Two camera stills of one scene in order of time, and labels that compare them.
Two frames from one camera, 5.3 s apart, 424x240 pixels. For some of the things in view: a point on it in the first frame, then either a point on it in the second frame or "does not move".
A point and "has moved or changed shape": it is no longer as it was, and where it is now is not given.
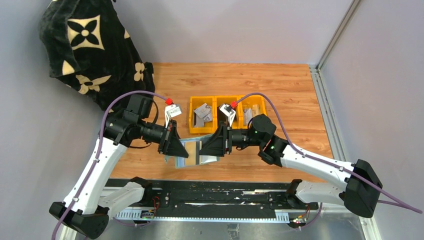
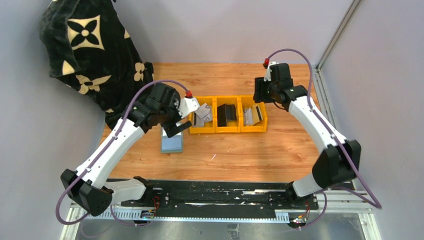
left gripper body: [168, 137] to [177, 129]
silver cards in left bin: [203, 113] does not move
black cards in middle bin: [222, 119] does not move
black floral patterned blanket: [89, 49] does not move
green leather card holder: [192, 146] has moved or changed shape
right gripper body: [226, 139] to [260, 90]
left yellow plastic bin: [196, 102] does not move
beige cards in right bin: [249, 113] does not move
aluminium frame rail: [330, 122] does not move
